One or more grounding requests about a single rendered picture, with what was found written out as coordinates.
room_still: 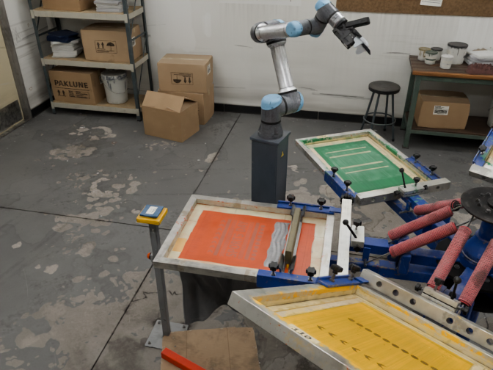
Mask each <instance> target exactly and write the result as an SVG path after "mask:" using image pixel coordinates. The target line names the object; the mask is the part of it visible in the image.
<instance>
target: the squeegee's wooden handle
mask: <svg viewBox="0 0 493 370"><path fill-rule="evenodd" d="M300 217H301V209H300V208H295V211H294V214H293V220H292V223H291V229H290V233H289V237H288V242H287V246H286V249H285V264H291V262H292V257H293V250H294V247H295V243H296V236H297V232H298V229H299V222H300Z"/></svg>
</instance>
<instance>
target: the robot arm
mask: <svg viewBox="0 0 493 370"><path fill-rule="evenodd" d="M315 9H316V11H317V13H316V14H315V17H314V18H309V19H304V20H299V21H289V22H284V21H283V20H280V19H277V20H276V19H274V20H271V21H262V22H258V23H256V24H254V25H253V26H252V28H251V30H250V36H251V38H252V39H253V40H254V41H255V42H256V43H266V45H267V47H269V48H270V49H271V55H272V59H273V63H274V69H275V72H276V76H277V81H278V85H279V89H280V90H279V92H278V93H277V94H269V95H266V96H264V97H263V98H262V101H261V105H260V106H261V122H260V126H259V129H258V136H259V137H260V138H263V139H279V138H281V137H282V136H283V129H282V125H281V116H284V115H289V114H292V113H295V112H298V111H300V110H301V109H302V107H303V104H304V99H303V95H302V94H301V93H300V92H298V91H297V88H295V87H294V85H293V80H292V76H291V70H290V67H289V63H288V57H287V54H286V50H285V43H286V42H287V41H286V38H287V37H299V36H303V35H310V36H311V37H319V36H320V35H321V34H322V33H323V31H324V29H325V27H326V25H327V24H329V25H330V26H331V27H332V28H333V30H332V31H333V33H334V35H335V36H336V37H337V38H338V39H339V40H340V41H341V43H342V44H343V45H344V44H345V45H346V46H347V47H346V48H347V49H348V50H349V49H350V47H352V46H354V48H357V50H356V54H361V53H362V52H364V51H367V53H368V54H369V55H370V49H369V48H368V46H369V45H368V42H367V40H366V39H365V38H364V37H363V36H362V35H361V34H360V33H359V32H358V31H357V30H356V29H355V28H357V27H360V26H367V25H369V24H370V19H369V17H364V18H360V19H357V20H354V21H349V22H347V21H348V20H347V19H346V17H345V16H344V15H343V14H342V13H341V12H340V11H339V10H338V9H337V8H336V7H335V5H334V4H333V3H332V2H331V1H330V0H318V1H317V3H316V4H315Z"/></svg>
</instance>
